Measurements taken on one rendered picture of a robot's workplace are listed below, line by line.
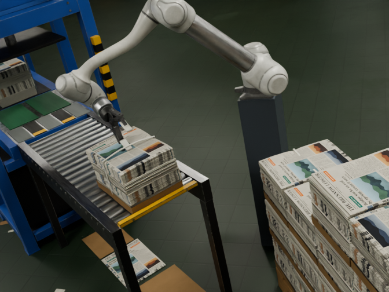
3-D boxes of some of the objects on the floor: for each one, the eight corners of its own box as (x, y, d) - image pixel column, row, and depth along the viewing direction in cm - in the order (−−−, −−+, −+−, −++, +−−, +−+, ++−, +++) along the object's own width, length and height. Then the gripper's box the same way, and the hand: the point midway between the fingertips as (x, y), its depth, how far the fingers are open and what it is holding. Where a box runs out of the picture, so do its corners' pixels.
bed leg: (234, 296, 299) (213, 197, 267) (227, 302, 297) (204, 203, 265) (228, 291, 304) (206, 193, 271) (220, 296, 301) (198, 199, 269)
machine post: (145, 192, 411) (87, -8, 337) (135, 198, 407) (74, -4, 334) (139, 188, 418) (81, -9, 344) (129, 193, 414) (69, -5, 340)
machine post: (110, 167, 457) (52, -15, 383) (101, 171, 453) (41, -11, 380) (105, 164, 464) (48, -16, 390) (96, 168, 460) (37, -12, 386)
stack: (338, 262, 307) (329, 137, 267) (491, 447, 206) (510, 289, 166) (276, 284, 301) (256, 159, 261) (402, 486, 200) (400, 332, 160)
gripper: (112, 90, 249) (136, 119, 239) (113, 125, 268) (136, 153, 259) (98, 95, 246) (123, 126, 236) (100, 131, 265) (123, 160, 255)
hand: (128, 139), depth 248 cm, fingers open, 13 cm apart
